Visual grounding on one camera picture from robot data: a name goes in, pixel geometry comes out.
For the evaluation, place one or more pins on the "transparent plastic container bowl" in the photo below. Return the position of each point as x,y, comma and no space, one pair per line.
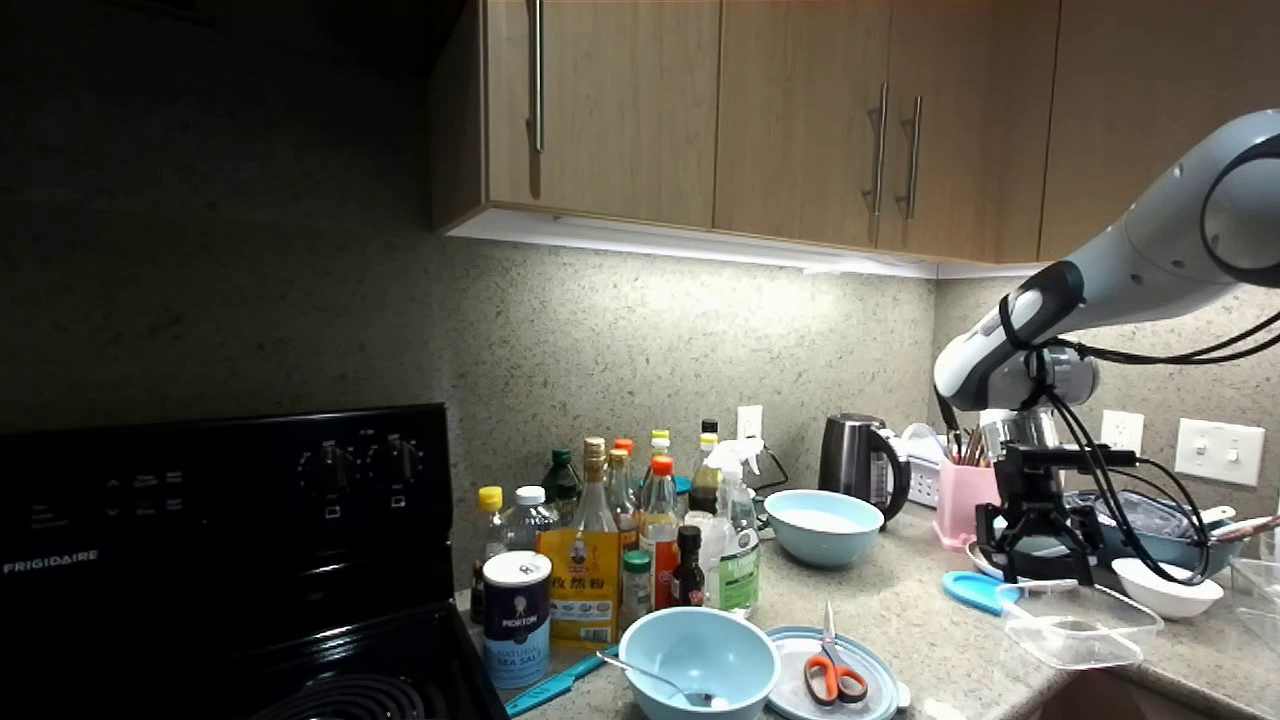
1082,641

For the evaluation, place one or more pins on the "small light blue bowl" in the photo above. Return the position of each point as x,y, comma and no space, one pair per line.
701,655

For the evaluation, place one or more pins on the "dark green bottle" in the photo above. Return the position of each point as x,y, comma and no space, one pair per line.
563,481

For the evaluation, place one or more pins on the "large light blue bowl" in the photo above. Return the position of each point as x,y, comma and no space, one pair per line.
826,525

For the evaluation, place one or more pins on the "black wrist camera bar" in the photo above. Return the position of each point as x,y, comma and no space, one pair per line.
1067,456

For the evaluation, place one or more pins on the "light blue plate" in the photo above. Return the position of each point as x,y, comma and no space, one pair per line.
881,673

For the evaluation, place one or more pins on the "clear bottle yellow cap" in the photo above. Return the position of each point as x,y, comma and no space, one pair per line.
492,520

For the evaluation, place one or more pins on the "black stove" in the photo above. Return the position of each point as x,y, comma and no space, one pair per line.
203,535

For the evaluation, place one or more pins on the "clear spray bottle green label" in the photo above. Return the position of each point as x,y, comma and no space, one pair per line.
737,562

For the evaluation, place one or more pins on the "white wall outlet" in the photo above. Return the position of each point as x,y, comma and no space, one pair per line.
1120,430
751,426

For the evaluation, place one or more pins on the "metal spoon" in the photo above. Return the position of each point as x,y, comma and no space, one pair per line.
653,673

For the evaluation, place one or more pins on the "pink utensil holder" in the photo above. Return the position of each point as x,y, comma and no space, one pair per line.
965,504

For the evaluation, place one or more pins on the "under cabinet light strip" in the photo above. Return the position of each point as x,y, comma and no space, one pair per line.
695,245

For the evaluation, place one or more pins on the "small jar green cap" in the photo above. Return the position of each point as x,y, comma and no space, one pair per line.
637,584

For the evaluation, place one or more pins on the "white light switch plate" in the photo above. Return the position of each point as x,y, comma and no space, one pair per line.
1217,449

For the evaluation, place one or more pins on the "blue rimmed container lid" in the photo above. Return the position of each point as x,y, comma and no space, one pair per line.
983,595

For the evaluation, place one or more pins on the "black electric kettle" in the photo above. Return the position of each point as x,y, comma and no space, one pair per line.
855,465

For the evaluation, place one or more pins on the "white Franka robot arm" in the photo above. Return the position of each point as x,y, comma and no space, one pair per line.
1147,254

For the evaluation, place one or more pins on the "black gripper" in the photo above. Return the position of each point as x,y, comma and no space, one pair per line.
1043,496

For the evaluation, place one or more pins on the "wooden cabinet door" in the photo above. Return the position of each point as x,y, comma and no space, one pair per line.
614,107
1161,107
983,135
800,121

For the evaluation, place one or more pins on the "blue white salt canister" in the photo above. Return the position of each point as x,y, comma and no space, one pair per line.
519,623

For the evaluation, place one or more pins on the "small dark sauce bottle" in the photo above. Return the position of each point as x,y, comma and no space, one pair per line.
690,573

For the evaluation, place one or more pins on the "oil bottle yellow label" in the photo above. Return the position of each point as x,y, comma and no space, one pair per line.
586,583

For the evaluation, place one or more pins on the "white dish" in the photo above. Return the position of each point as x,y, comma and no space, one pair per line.
1175,595

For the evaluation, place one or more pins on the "dark frying pan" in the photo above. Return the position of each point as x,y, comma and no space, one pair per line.
1155,525

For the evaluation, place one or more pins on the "bottle with orange cap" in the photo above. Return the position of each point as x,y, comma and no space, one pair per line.
663,525

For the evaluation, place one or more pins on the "clear bottle white cap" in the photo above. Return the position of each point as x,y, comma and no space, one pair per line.
534,516

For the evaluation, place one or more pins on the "bottle with black cap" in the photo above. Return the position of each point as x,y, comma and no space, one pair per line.
704,465

